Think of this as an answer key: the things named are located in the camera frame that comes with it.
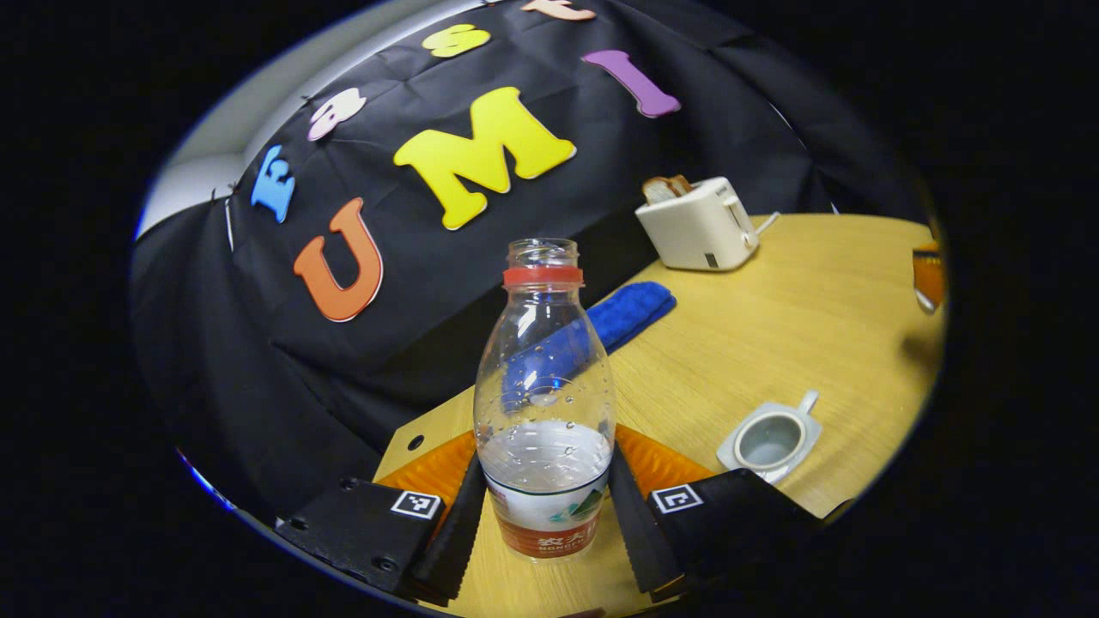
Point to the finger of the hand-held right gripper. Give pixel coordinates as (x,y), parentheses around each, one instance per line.
(929,275)

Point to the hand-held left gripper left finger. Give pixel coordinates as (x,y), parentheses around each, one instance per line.
(464,532)

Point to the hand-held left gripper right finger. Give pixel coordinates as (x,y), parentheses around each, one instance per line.
(631,532)

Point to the white teacup lid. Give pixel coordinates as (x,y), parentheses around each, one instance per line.
(924,303)

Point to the clear plastic water bottle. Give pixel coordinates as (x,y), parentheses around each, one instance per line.
(545,481)

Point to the white ceramic teacup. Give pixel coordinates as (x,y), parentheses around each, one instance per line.
(773,442)

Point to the black backdrop cloth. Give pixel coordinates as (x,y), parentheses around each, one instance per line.
(283,403)

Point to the folded blue towel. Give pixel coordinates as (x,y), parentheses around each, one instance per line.
(631,309)

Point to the white toaster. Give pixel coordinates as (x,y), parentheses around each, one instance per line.
(695,227)

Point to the toasted bread slice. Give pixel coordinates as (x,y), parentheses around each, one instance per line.
(657,189)

